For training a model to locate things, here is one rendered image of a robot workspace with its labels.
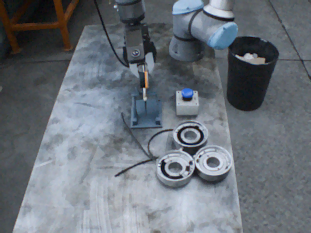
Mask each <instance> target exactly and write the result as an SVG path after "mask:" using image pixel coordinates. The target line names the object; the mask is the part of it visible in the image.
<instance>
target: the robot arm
mask: <svg viewBox="0 0 311 233"><path fill-rule="evenodd" d="M115 2H116V6H114V9H117V12H118V15H119V18H120V21H121V23H125V24H127V25H125V26H124V33H123V37H124V42H123V43H124V44H125V46H123V59H124V61H125V62H126V64H127V66H128V67H129V68H130V70H131V71H132V73H133V74H134V75H135V76H136V77H138V78H140V76H139V73H140V72H139V68H138V65H137V63H143V62H146V65H147V69H148V70H147V71H148V75H149V76H151V75H152V73H153V71H154V66H155V62H156V56H157V51H156V47H155V45H154V42H153V41H152V42H151V37H150V36H149V31H148V25H147V23H141V21H142V20H144V19H145V17H146V13H145V11H146V8H145V4H144V0H115ZM234 3H235V0H210V1H209V4H208V5H207V6H204V4H203V2H202V1H201V0H180V1H178V2H175V4H174V5H173V37H172V40H171V42H170V45H169V54H170V56H171V57H173V58H175V59H177V60H180V61H181V62H195V61H197V60H200V59H202V58H203V57H204V55H205V44H207V45H209V47H211V48H214V49H216V50H222V49H225V48H227V47H229V46H230V44H231V43H232V42H233V41H234V39H235V38H236V35H237V32H238V26H237V25H236V24H235V23H234V18H235V14H234V12H233V10H232V9H233V7H234ZM144 25H146V26H144Z"/></svg>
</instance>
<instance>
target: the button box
mask: <svg viewBox="0 0 311 233"><path fill-rule="evenodd" d="M181 93H182V92H179V91H176V103H177V115H198V94H197V92H194V95H193V96H192V97H190V98H185V97H183V96H182V94H181Z"/></svg>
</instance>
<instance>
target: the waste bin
mask: <svg viewBox="0 0 311 233"><path fill-rule="evenodd" d="M254 53H255V54H257V58H264V59H265V64H256V63H249V62H245V61H244V60H242V59H240V58H238V57H236V56H235V55H238V56H239V57H243V58H244V55H246V54H250V55H253V54H254ZM278 58H279V50H278V49H277V47H276V46H275V45H274V44H273V43H271V42H270V41H268V40H266V39H264V38H260V37H257V36H239V37H236V38H235V39H234V41H233V42H232V43H231V44H230V46H229V47H228V75H227V78H228V83H227V100H228V101H229V103H230V104H231V105H232V106H233V107H235V108H237V109H240V110H245V111H251V110H256V109H258V108H259V107H260V106H261V105H262V104H263V101H264V97H265V94H266V92H267V89H268V87H269V86H268V85H269V82H270V80H271V77H272V74H273V72H274V69H275V66H276V63H277V61H278Z"/></svg>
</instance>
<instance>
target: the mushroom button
mask: <svg viewBox="0 0 311 233"><path fill-rule="evenodd" d="M181 94H182V96H183V97H185V98H190V97H192V96H193V95H194V92H193V91H192V89H191V88H184V89H183V90H182V93H181Z"/></svg>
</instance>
